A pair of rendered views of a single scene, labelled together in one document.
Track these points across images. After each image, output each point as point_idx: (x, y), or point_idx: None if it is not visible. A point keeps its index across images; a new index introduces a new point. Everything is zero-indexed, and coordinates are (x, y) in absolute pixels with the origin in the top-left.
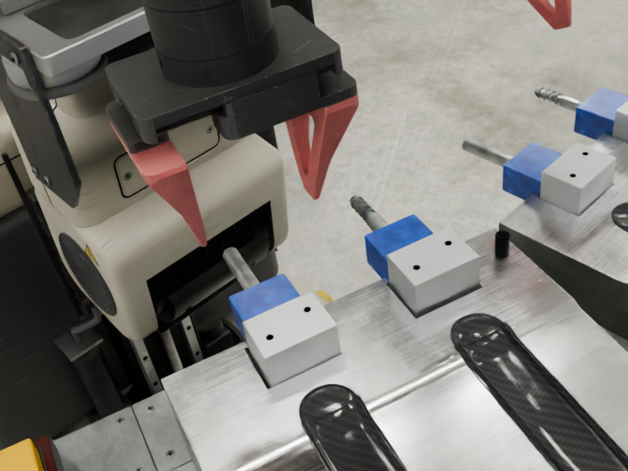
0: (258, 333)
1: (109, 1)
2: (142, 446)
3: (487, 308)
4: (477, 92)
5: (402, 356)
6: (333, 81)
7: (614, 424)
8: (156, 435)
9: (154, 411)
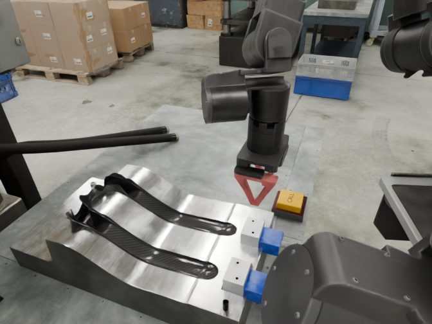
0: (256, 220)
1: (427, 207)
2: (285, 235)
3: (213, 281)
4: None
5: (223, 251)
6: (241, 168)
7: (155, 270)
8: (285, 239)
9: (294, 243)
